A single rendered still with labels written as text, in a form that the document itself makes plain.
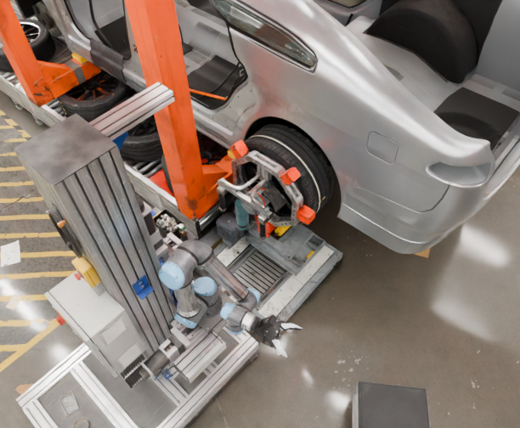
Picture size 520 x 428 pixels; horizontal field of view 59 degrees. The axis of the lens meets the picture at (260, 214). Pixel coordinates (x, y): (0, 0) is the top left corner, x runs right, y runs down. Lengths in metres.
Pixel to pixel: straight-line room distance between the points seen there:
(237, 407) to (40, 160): 2.11
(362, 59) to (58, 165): 1.49
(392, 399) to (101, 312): 1.71
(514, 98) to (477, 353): 1.86
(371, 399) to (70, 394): 1.81
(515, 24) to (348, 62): 1.72
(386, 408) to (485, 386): 0.85
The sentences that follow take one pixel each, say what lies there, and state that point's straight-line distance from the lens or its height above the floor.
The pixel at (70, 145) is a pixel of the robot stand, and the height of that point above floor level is 2.03.
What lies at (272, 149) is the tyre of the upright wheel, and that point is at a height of 1.17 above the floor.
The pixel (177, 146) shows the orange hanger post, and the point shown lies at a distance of 2.73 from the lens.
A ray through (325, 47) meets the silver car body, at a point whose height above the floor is 1.79.
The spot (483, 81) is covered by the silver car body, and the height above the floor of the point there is 0.90.
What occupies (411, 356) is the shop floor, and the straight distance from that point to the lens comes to 3.45.
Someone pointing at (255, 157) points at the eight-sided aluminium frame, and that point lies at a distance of 2.79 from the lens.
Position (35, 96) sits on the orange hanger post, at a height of 0.64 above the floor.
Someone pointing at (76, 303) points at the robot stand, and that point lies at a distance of 2.27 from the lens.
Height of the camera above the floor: 3.10
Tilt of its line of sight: 52 degrees down
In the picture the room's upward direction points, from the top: 2 degrees counter-clockwise
